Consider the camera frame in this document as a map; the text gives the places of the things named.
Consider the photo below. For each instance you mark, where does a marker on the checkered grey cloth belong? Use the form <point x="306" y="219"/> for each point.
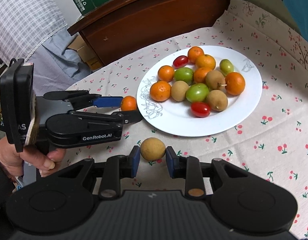
<point x="36" y="31"/>

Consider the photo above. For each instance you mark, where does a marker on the brown longan fruit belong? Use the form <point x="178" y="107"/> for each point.
<point x="178" y="90"/>
<point x="217" y="100"/>
<point x="152" y="149"/>
<point x="215" y="80"/>

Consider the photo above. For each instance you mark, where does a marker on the red cherry tomato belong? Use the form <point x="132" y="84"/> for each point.
<point x="180" y="61"/>
<point x="200" y="109"/>

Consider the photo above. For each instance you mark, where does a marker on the person's left hand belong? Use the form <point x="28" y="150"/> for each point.
<point x="11" y="161"/>

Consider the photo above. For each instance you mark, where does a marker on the small orange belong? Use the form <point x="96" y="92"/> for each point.
<point x="194" y="52"/>

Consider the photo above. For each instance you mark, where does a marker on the small olive green fruit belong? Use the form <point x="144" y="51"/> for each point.
<point x="226" y="67"/>

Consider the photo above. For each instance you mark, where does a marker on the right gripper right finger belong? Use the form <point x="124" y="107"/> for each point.
<point x="187" y="168"/>

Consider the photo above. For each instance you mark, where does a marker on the open cardboard box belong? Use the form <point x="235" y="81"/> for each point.
<point x="86" y="54"/>

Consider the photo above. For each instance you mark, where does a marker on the cherry print tablecloth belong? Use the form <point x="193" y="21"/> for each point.
<point x="263" y="131"/>

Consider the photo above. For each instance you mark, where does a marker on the white ceramic plate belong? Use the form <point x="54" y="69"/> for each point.
<point x="176" y="118"/>

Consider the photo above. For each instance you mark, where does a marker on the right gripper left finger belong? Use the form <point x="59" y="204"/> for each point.
<point x="116" y="168"/>

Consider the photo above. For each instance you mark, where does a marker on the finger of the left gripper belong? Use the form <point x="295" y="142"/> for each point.
<point x="120" y="118"/>
<point x="107" y="101"/>

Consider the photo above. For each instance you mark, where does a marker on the yellowish orange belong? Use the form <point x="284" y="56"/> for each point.
<point x="205" y="61"/>

